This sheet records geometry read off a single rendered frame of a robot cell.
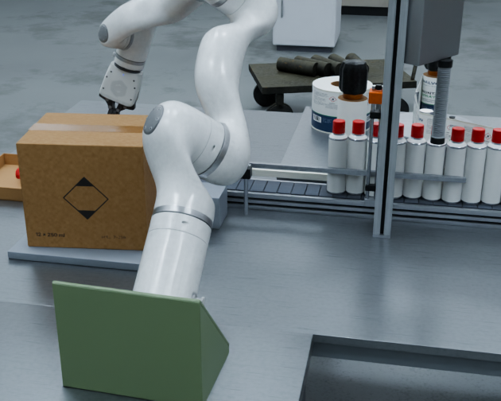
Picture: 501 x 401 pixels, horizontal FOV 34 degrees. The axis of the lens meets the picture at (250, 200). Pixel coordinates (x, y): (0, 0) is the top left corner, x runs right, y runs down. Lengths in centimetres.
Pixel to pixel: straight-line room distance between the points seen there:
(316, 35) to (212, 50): 589
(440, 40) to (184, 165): 75
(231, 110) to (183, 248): 34
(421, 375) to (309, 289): 90
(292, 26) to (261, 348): 611
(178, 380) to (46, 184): 70
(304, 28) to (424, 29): 568
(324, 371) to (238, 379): 110
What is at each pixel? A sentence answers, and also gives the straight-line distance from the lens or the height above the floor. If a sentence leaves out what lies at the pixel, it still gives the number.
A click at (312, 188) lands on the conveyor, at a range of 229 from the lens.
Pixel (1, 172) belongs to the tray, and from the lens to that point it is 263.
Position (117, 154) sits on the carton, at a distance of 193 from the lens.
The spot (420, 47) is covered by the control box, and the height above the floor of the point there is 133.
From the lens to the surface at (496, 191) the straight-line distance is 225.
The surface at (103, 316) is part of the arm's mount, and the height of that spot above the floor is 100.
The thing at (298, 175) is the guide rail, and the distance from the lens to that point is 230.
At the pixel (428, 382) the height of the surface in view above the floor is 22.
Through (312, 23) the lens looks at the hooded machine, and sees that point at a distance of 759.
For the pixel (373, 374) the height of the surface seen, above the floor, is 22.
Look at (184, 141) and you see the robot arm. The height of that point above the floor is 124.
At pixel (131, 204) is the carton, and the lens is 197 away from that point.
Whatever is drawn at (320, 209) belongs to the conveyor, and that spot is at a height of 84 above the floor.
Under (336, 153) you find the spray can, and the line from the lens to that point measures 221.
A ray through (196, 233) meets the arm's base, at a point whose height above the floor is 109.
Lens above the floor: 176
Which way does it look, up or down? 24 degrees down
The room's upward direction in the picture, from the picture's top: straight up
